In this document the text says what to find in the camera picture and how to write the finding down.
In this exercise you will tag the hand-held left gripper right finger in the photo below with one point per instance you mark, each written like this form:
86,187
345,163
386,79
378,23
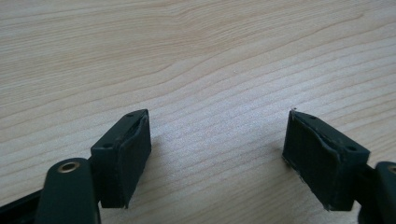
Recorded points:
317,161

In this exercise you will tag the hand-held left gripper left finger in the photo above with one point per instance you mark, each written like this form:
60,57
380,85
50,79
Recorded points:
124,168

